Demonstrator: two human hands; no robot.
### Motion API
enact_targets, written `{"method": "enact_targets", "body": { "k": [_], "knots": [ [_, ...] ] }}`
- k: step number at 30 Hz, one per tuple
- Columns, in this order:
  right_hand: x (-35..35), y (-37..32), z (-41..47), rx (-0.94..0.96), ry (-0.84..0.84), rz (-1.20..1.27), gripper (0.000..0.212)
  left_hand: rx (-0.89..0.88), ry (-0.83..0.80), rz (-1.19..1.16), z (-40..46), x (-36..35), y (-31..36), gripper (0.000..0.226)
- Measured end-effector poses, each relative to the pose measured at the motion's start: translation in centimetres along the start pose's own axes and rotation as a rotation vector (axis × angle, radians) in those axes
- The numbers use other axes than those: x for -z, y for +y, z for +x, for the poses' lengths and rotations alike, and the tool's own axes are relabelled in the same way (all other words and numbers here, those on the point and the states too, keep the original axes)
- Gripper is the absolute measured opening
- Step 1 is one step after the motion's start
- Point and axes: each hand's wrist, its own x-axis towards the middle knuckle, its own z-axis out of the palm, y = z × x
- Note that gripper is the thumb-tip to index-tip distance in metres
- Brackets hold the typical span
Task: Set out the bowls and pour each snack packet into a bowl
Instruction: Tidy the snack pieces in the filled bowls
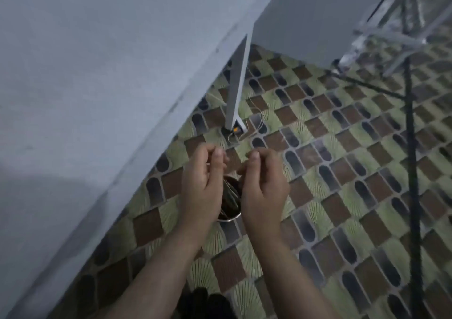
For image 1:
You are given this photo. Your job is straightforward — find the person's left hand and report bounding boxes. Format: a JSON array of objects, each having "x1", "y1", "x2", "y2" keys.
[{"x1": 178, "y1": 142, "x2": 228, "y2": 242}]

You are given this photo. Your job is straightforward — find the person's right hand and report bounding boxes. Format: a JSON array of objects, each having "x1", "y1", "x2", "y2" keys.
[{"x1": 236, "y1": 147, "x2": 290, "y2": 245}]

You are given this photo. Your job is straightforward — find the person's right forearm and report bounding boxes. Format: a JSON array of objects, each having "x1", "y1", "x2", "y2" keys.
[{"x1": 252, "y1": 239, "x2": 339, "y2": 319}]

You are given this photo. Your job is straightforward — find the person's left forearm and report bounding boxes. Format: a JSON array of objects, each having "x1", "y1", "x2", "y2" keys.
[{"x1": 105, "y1": 225, "x2": 200, "y2": 319}]

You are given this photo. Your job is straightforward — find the person's black shirt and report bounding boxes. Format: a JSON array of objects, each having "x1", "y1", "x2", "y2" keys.
[{"x1": 180, "y1": 287, "x2": 237, "y2": 319}]

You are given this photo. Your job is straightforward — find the white stand pole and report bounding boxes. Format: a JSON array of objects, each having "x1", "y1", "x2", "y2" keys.
[{"x1": 226, "y1": 34, "x2": 253, "y2": 134}]

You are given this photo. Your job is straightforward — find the black stand pole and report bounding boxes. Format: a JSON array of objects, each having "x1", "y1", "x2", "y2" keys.
[
  {"x1": 402, "y1": 57, "x2": 424, "y2": 319},
  {"x1": 326, "y1": 69, "x2": 407, "y2": 101}
]

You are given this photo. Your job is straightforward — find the white cable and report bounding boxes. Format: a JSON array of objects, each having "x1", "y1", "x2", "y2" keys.
[{"x1": 227, "y1": 96, "x2": 269, "y2": 143}]

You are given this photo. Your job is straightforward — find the white metal frame rack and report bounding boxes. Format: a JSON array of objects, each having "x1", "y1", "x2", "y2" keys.
[{"x1": 331, "y1": 0, "x2": 452, "y2": 78}]

